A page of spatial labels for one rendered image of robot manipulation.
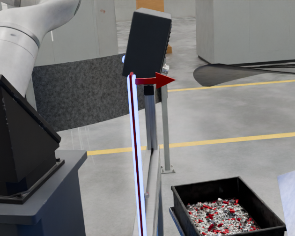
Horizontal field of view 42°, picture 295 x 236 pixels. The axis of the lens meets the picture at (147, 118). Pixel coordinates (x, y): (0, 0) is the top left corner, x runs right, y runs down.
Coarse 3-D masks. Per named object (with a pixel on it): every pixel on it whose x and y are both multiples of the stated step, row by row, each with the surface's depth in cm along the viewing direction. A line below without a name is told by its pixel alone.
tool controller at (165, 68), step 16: (144, 16) 108; (160, 16) 108; (144, 32) 109; (160, 32) 109; (128, 48) 111; (144, 48) 111; (160, 48) 111; (128, 64) 113; (144, 64) 112; (160, 64) 112
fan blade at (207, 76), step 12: (204, 72) 53; (216, 72) 53; (228, 72) 53; (240, 72) 53; (252, 72) 55; (264, 72) 46; (276, 72) 46; (288, 72) 46; (204, 84) 65; (216, 84) 67
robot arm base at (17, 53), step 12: (0, 36) 84; (12, 36) 85; (24, 36) 87; (0, 48) 83; (12, 48) 84; (24, 48) 86; (36, 48) 90; (0, 60) 82; (12, 60) 83; (24, 60) 85; (0, 72) 81; (12, 72) 82; (24, 72) 85; (12, 84) 82; (24, 84) 85; (24, 96) 86
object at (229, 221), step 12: (192, 204) 89; (204, 204) 88; (216, 204) 88; (240, 204) 87; (192, 216) 83; (204, 216) 83; (216, 216) 83; (228, 216) 82; (240, 216) 82; (204, 228) 79; (216, 228) 78; (228, 228) 79; (240, 228) 79; (252, 228) 78
